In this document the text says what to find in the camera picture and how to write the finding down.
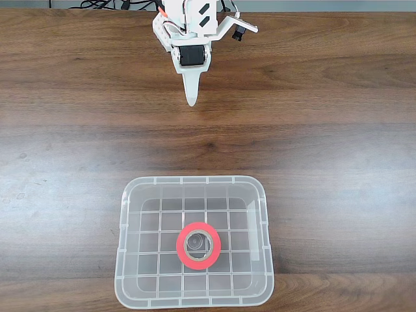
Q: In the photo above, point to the red tape roll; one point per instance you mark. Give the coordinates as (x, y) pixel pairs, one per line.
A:
(180, 250)

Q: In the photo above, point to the clear plastic box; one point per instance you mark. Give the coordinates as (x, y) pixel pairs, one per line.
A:
(195, 292)

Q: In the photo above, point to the camera board on white bracket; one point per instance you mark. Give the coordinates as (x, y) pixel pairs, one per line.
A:
(243, 25)

